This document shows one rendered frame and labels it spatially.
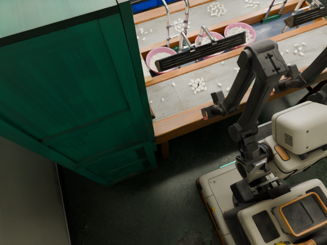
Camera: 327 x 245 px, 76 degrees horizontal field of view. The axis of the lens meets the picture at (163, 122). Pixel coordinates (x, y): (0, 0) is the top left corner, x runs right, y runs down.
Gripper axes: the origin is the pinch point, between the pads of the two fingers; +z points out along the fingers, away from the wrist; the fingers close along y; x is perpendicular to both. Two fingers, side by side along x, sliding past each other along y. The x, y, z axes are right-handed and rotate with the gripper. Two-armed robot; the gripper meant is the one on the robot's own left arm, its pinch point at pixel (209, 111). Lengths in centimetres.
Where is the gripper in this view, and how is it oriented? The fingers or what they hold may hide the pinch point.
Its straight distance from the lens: 128.6
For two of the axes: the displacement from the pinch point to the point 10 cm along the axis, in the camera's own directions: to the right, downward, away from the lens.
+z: -1.4, -0.1, 9.9
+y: -9.3, 3.4, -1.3
